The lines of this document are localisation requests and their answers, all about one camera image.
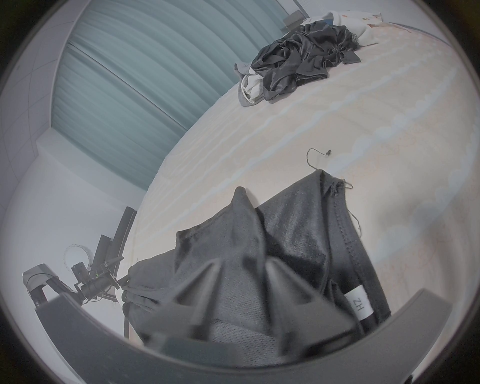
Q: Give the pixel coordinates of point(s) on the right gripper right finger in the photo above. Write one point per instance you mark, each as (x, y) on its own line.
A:
(303, 315)

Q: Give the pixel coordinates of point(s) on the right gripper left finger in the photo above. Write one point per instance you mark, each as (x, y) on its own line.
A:
(187, 311)

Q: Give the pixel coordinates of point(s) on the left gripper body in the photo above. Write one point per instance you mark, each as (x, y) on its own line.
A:
(95, 288)

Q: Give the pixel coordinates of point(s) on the black trousers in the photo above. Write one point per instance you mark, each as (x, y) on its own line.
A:
(300, 232)

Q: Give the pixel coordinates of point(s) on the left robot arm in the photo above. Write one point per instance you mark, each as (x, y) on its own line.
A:
(63, 290)

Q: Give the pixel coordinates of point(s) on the bed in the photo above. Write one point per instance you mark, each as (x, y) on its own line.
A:
(375, 131)

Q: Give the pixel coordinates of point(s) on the pile of clothes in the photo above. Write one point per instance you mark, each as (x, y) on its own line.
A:
(300, 56)

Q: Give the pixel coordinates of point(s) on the round white framed mirror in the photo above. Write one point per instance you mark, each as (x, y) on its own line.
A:
(69, 251)

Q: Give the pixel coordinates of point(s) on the blue-green curtain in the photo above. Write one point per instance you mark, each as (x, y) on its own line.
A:
(112, 123)
(180, 48)

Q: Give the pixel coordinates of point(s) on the grey bedside table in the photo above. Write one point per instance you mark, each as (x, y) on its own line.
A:
(294, 18)

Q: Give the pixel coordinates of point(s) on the white printed pillow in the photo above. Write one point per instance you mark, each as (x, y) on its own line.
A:
(360, 15)

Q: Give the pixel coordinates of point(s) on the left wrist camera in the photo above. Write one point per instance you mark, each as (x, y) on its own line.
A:
(80, 271)

